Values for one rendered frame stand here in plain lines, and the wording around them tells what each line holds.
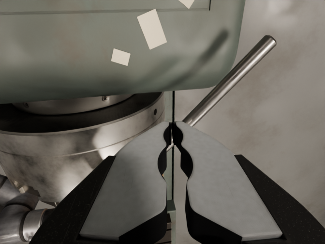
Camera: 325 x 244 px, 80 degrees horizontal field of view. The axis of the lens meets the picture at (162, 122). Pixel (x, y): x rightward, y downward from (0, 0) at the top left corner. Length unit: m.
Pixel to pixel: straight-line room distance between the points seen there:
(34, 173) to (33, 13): 0.20
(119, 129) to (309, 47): 1.91
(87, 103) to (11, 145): 0.11
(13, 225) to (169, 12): 0.61
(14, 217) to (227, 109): 1.60
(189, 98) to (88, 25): 1.48
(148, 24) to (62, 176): 0.23
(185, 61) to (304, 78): 1.96
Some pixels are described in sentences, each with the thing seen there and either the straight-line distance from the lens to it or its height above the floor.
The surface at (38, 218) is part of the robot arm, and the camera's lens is 0.65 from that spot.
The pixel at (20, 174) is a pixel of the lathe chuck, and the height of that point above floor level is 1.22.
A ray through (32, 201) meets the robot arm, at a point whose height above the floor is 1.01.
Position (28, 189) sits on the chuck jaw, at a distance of 0.39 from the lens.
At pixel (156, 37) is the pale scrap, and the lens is 0.20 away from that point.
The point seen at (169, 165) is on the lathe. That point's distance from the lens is 1.25.
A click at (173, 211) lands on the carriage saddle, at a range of 0.92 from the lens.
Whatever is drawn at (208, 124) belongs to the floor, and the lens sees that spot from 1.83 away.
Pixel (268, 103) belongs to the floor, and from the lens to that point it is 2.03.
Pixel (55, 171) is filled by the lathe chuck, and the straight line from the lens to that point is 0.31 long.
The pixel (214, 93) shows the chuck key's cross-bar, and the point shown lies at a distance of 0.18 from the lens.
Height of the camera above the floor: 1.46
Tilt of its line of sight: 60 degrees down
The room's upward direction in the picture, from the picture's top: 161 degrees clockwise
